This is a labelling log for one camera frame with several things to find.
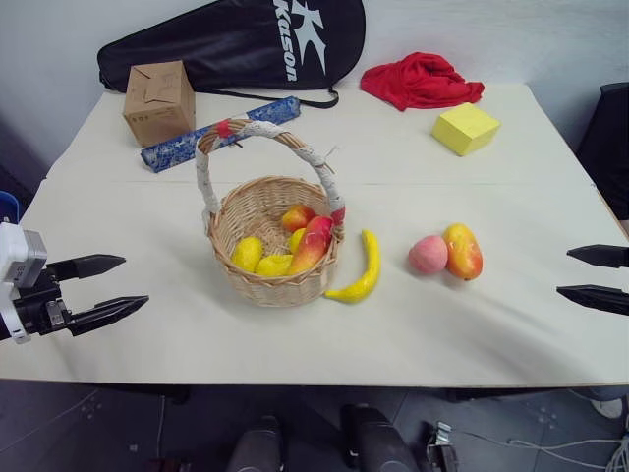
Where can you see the yellow lemon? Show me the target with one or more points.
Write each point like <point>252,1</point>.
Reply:
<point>272,265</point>
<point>247,253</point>

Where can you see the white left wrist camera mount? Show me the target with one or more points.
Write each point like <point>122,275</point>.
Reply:
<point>12,243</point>

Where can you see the pink peach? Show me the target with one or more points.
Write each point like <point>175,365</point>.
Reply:
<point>427,254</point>

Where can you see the yellow banana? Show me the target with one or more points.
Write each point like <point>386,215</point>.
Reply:
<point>371,265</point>

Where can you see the dark rounded shape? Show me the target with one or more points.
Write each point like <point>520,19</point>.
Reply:
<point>255,447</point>
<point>376,440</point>

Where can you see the blue white patterned long box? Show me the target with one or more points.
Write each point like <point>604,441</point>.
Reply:
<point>177,145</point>

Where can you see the black chair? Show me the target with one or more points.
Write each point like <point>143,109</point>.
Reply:
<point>607,147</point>

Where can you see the brown cardboard box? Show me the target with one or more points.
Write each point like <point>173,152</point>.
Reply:
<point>157,98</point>

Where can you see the red orange peach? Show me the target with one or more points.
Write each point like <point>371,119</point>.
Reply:
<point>297,217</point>

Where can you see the black racket bag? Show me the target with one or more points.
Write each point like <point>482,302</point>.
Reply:
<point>226,44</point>

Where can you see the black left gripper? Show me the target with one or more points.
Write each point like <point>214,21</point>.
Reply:
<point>41,307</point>

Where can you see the blue container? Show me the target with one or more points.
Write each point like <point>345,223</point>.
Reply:
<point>7,204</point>

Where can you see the long red yellow mango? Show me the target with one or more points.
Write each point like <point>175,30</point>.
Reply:
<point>308,252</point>

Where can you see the white shoe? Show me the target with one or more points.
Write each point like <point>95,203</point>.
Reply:
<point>608,407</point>

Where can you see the yellow-red apple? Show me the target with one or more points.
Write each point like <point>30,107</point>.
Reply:
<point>296,241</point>

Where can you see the metal clamp on floor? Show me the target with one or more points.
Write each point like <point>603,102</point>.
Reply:
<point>442,442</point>

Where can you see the red cloth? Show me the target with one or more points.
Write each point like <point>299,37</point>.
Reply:
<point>422,81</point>

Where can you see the yellow foam block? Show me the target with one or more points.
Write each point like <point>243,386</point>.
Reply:
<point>464,128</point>

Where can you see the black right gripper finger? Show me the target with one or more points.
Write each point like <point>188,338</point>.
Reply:
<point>604,255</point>
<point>599,296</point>

